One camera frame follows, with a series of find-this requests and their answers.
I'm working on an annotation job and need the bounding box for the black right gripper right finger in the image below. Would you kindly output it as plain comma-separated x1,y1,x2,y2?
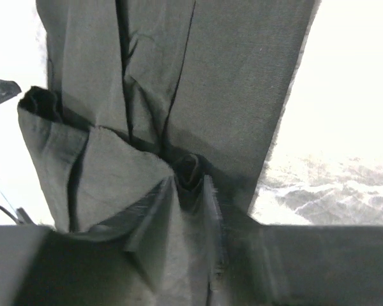
203,176,383,305

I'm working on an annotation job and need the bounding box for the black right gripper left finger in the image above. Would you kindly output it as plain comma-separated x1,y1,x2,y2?
0,178,174,305

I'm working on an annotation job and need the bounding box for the black long sleeve shirt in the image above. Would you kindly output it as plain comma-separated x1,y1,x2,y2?
17,1,318,305

